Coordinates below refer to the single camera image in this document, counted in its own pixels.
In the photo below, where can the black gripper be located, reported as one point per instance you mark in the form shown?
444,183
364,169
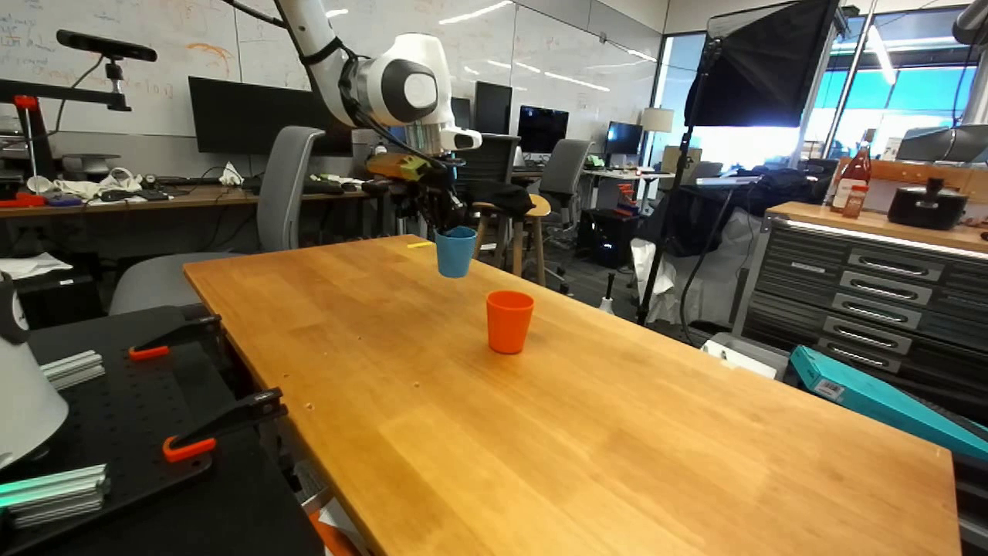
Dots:
441,183

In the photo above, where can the blue plastic cup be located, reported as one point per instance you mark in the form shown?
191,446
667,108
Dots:
455,255

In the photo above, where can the orange plastic cup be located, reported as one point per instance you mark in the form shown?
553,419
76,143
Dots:
511,326

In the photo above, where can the wooden stool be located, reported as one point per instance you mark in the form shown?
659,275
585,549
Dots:
534,220

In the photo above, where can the grey mesh office chair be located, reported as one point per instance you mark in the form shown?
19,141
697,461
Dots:
564,173

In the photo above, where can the black computer monitor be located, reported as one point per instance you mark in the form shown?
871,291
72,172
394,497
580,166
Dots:
623,141
491,107
540,127

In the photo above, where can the black light stand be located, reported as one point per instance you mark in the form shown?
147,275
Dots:
667,217

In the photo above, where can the white table lamp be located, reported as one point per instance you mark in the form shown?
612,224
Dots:
654,123

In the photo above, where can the light grey equipment case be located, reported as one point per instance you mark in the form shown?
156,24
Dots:
743,357

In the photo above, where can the black photo softbox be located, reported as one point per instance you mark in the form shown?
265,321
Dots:
759,67

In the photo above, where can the white cloth pile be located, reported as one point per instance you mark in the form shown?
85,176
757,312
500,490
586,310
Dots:
80,185

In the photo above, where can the red bottle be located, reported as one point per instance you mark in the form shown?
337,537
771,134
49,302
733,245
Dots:
853,181

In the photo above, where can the grey drawer tool cabinet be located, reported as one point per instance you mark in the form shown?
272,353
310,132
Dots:
876,296

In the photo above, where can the white paper sheet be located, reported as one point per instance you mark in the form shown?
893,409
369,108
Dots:
32,268

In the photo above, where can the teal hard case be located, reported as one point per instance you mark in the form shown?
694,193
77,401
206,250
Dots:
883,402

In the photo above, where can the yellow wrist camera mount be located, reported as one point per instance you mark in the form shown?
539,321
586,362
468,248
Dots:
396,169

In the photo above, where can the large black wall monitor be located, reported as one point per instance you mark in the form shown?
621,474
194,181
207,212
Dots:
250,115

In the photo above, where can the black stereo camera on stand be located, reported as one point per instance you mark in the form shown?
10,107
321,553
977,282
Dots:
104,48

